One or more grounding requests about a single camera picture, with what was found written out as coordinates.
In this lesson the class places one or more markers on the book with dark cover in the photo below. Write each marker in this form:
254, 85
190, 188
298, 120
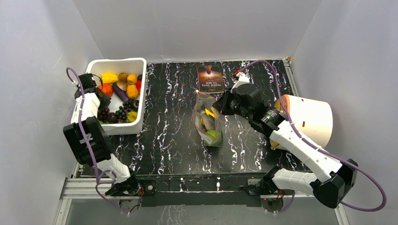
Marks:
210, 79

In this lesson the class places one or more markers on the yellow pear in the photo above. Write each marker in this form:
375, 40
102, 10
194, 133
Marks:
209, 113

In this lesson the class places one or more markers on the purple eggplant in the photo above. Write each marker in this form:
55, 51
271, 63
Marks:
120, 88

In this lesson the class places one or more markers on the dark plum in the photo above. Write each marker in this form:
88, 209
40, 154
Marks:
112, 118

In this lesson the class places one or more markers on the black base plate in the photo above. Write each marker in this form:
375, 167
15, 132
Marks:
201, 189

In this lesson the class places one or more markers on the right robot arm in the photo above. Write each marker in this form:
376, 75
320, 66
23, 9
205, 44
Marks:
329, 179

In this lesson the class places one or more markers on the brown yellow round fruit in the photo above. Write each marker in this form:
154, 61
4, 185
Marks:
123, 77

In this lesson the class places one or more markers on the green round fruit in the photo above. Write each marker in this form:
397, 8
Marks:
215, 137

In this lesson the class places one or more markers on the dark red grape bunch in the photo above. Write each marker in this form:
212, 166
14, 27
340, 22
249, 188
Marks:
102, 114

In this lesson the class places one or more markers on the aluminium frame rail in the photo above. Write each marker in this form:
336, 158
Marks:
81, 205

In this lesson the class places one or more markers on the grey toy fish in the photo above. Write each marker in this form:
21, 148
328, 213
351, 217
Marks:
208, 121

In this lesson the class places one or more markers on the black grape bunch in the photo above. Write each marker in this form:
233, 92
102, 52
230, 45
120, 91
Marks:
127, 106

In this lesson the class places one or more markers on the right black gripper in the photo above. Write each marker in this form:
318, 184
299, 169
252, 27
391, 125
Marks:
220, 105

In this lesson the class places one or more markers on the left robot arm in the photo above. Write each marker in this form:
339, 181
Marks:
89, 142

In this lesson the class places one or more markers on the red fruit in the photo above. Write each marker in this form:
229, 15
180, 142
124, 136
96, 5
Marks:
139, 85

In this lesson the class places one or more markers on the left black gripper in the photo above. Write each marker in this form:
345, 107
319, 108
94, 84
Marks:
107, 99

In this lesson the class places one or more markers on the orange fruit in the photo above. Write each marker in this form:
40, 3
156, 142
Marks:
132, 91

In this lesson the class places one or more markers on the white cylinder orange lid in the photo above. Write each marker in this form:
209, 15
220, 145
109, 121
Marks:
311, 117

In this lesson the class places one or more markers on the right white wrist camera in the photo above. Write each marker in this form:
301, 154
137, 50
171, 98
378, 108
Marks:
243, 78

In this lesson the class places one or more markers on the orange persimmon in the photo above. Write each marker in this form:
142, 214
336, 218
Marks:
106, 89

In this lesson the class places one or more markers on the yellow lemon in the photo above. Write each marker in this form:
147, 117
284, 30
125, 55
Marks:
132, 116

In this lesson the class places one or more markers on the clear zip top bag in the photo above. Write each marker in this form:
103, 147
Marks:
205, 101

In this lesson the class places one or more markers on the yellow bell pepper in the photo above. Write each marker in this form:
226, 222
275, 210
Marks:
109, 77

